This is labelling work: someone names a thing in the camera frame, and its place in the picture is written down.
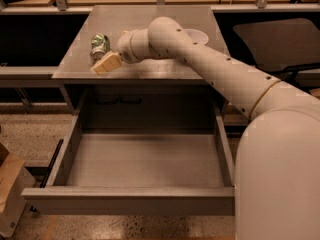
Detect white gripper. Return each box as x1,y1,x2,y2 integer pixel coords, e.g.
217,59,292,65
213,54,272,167
91,31,134,75

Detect crushed green soda can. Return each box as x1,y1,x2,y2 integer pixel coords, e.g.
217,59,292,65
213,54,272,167
90,33,110,62

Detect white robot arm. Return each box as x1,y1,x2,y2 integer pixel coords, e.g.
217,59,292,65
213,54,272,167
92,17,320,240

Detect grey drawer cabinet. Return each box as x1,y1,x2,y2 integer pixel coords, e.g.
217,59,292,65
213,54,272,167
53,6,227,132

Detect grey open top drawer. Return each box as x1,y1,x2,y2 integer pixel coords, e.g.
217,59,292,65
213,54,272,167
22,116,234,216

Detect white ceramic bowl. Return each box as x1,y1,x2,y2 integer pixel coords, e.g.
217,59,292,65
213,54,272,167
186,29,209,45

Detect cardboard box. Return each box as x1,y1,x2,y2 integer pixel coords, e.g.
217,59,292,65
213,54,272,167
0,143,35,237

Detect black office chair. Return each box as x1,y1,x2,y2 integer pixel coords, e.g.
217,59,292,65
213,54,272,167
233,18,320,83

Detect black drawer slide rail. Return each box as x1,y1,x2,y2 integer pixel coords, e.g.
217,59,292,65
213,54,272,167
40,139,64,188

